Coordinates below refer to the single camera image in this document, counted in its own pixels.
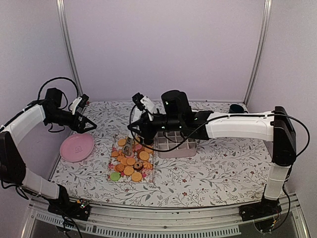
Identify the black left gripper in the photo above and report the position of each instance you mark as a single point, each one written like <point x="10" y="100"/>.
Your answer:
<point x="80" y="128"/>

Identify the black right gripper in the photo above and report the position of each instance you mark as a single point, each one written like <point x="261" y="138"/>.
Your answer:
<point x="146" y="130"/>

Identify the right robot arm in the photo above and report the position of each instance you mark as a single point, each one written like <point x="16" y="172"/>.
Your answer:
<point x="273" y="126"/>

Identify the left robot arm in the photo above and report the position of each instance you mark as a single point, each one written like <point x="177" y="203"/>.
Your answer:
<point x="13" y="170"/>

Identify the pink round plate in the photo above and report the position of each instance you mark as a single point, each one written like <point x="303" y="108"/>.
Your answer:
<point x="77" y="147"/>

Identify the pink tin with white dividers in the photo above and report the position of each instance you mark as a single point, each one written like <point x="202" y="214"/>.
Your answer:
<point x="167" y="140"/>

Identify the floral rectangular tray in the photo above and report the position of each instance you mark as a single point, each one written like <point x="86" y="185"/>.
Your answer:
<point x="139" y="154"/>

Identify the chocolate sprinkle donut cookie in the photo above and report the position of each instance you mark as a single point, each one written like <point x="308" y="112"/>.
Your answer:
<point x="138" y="166"/>

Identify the swirl butter cookie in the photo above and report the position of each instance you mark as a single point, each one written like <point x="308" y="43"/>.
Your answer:
<point x="119" y="168"/>

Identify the yellow dotted round biscuit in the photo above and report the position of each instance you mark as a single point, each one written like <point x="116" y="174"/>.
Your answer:
<point x="136" y="177"/>

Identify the green sandwich cookie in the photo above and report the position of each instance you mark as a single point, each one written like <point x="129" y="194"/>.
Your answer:
<point x="115" y="176"/>

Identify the dark blue mug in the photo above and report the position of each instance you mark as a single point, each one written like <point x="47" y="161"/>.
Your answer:
<point x="236" y="109"/>

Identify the floral patterned tablecloth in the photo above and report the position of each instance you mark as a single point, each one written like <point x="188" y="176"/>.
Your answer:
<point x="224" y="171"/>

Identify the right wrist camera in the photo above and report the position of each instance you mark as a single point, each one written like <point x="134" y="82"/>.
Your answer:
<point x="143" y="103"/>

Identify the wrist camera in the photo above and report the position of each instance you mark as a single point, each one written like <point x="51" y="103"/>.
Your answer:
<point x="143" y="103"/>
<point x="79" y="102"/>

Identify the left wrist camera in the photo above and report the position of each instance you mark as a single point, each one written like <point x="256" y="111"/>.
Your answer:
<point x="79" y="102"/>

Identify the aluminium front rail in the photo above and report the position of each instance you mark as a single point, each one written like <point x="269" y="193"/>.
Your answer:
<point x="123" y="221"/>

